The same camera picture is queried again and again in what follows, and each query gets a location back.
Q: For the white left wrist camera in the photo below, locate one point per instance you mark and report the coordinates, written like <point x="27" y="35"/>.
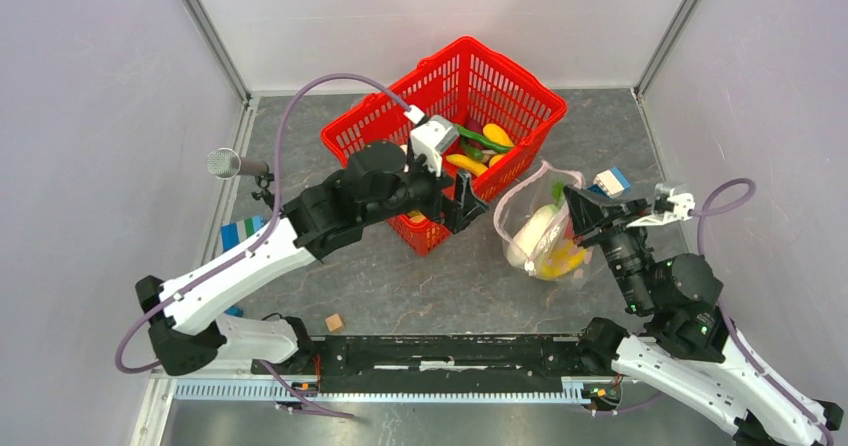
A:
<point x="430" y="138"/>

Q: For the red blue toy block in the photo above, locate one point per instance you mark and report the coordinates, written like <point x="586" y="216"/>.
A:
<point x="234" y="311"/>

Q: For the white blue toy block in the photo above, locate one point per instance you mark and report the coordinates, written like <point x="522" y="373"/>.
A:
<point x="610" y="183"/>

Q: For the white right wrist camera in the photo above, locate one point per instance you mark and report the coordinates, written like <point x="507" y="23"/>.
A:
<point x="672" y="202"/>

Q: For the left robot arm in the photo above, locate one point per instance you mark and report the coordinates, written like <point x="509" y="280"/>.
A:
<point x="188" y="326"/>

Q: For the yellow toy lemon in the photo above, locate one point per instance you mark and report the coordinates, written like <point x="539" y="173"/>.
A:
<point x="497" y="135"/>

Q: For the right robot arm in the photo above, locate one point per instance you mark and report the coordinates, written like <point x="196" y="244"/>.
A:
<point x="688" y="348"/>

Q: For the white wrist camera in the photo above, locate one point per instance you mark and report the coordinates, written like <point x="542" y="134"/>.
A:
<point x="430" y="138"/>
<point x="672" y="202"/>

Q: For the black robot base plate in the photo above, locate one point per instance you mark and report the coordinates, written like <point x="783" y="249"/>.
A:
<point x="464" y="364"/>

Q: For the red plastic basket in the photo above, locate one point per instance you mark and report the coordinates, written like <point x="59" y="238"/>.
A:
<point x="471" y="86"/>

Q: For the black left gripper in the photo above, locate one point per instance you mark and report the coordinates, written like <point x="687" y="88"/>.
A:
<point x="458" y="212"/>

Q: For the small wooden cube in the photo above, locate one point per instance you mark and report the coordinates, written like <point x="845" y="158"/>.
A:
<point x="334" y="323"/>

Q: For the yellow toy banana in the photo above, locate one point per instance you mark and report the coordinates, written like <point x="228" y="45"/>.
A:
<point x="563" y="259"/>

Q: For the white toy radish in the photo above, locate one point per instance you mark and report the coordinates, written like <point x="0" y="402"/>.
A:
<point x="535" y="236"/>

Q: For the clear zip top bag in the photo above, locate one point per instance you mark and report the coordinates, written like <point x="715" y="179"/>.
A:
<point x="516" y="206"/>

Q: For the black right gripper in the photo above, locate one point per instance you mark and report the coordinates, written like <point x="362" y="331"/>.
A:
<point x="590" y="213"/>

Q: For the yellow toy chili pepper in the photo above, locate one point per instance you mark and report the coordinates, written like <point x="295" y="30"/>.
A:
<point x="474" y="167"/>

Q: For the blue green white block stack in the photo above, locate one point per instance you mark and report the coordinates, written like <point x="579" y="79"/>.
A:
<point x="234" y="233"/>

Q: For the silver mesh microphone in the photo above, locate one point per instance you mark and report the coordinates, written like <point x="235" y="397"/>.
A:
<point x="226" y="163"/>

